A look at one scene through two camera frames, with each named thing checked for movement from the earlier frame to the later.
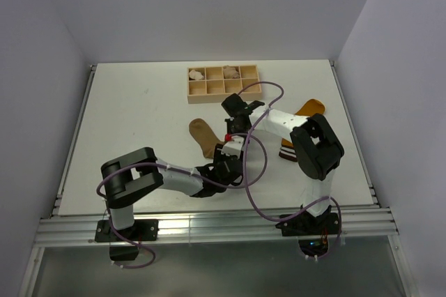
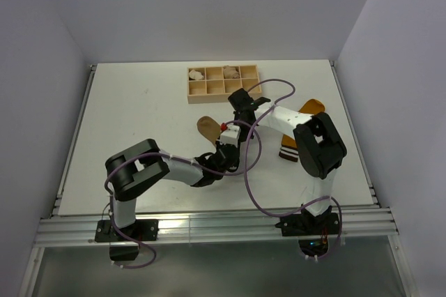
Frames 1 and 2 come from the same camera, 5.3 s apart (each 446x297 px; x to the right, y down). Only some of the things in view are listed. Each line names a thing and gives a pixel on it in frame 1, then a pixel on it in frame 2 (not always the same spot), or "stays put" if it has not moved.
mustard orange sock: x=310 y=109 stays put
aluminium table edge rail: x=56 y=209 stays put
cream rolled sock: x=196 y=74 stays put
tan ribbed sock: x=205 y=136 → x=209 y=128
